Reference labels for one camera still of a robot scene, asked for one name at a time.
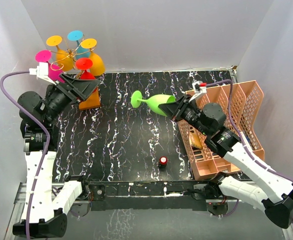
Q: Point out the orange wine glass right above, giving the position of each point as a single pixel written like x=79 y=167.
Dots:
x=98 y=67

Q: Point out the red wine glass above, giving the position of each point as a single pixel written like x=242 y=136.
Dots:
x=84 y=64

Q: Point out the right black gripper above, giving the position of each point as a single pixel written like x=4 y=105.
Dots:
x=175 y=111

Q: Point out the orange wooden rack base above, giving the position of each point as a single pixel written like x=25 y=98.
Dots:
x=92 y=102

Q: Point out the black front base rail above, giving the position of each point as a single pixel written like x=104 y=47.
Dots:
x=154 y=195

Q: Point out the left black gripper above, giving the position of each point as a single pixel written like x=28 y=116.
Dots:
x=85 y=87

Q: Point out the red black push button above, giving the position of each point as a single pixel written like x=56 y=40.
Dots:
x=162 y=164

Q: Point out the gold wire glass rack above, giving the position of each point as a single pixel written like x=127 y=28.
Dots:
x=72 y=55

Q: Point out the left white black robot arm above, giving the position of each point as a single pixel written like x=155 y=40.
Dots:
x=45 y=216

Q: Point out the pink plastic file organizer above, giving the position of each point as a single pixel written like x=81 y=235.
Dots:
x=246 y=100

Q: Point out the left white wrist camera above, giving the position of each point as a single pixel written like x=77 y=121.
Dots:
x=42 y=72

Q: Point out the orange wine glass left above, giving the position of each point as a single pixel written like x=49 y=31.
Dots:
x=62 y=57

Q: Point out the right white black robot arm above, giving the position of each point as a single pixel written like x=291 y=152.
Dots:
x=273 y=192

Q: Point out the green wine glass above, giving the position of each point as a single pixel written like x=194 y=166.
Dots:
x=153 y=102

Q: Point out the teal wine glass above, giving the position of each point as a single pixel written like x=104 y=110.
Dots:
x=77 y=36

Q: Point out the yellow book in organizer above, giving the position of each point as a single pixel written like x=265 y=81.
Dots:
x=195 y=141

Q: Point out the orange wine glass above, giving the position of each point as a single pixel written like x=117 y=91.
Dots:
x=98 y=67
x=62 y=57

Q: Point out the magenta wine glass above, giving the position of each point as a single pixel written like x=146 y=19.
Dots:
x=54 y=70

